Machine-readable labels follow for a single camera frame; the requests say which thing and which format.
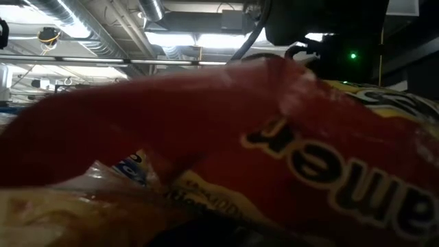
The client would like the red Maruchan noodle pack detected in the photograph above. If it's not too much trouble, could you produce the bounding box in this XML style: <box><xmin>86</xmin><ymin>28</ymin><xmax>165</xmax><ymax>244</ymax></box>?
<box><xmin>322</xmin><ymin>79</ymin><xmax>439</xmax><ymax>128</ymax></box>
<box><xmin>0</xmin><ymin>56</ymin><xmax>439</xmax><ymax>247</ymax></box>

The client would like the blue Maruchan noodle pack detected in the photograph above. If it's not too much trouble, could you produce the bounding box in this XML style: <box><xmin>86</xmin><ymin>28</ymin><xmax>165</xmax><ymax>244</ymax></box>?
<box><xmin>0</xmin><ymin>152</ymin><xmax>193</xmax><ymax>247</ymax></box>

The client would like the bright ceiling light panel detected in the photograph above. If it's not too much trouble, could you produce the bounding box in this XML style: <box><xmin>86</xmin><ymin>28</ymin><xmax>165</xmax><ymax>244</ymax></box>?
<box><xmin>143</xmin><ymin>30</ymin><xmax>272</xmax><ymax>49</ymax></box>

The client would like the long grey overhead rail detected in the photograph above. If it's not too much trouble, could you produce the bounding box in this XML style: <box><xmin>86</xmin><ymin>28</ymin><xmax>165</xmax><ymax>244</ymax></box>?
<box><xmin>0</xmin><ymin>54</ymin><xmax>228</xmax><ymax>68</ymax></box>

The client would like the silver spiral air duct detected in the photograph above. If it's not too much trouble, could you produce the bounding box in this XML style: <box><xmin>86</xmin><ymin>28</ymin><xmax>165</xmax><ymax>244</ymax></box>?
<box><xmin>137</xmin><ymin>0</ymin><xmax>166</xmax><ymax>23</ymax></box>
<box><xmin>23</xmin><ymin>0</ymin><xmax>148</xmax><ymax>78</ymax></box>

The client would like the yellow hanging cable reel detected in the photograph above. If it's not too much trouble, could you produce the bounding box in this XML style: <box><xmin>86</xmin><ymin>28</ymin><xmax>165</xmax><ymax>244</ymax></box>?
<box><xmin>36</xmin><ymin>26</ymin><xmax>62</xmax><ymax>47</ymax></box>

